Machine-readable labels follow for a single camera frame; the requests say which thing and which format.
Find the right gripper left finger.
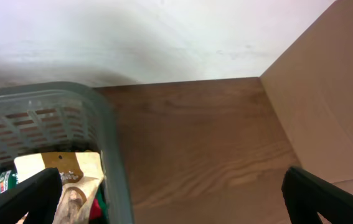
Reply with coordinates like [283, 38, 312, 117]
[0, 168, 62, 224]

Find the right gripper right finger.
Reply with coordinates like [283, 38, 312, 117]
[281, 166, 353, 224]

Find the brown dried food pouch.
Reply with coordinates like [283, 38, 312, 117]
[14, 152, 104, 223]

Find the grey plastic basket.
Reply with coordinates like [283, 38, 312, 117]
[0, 82, 134, 224]

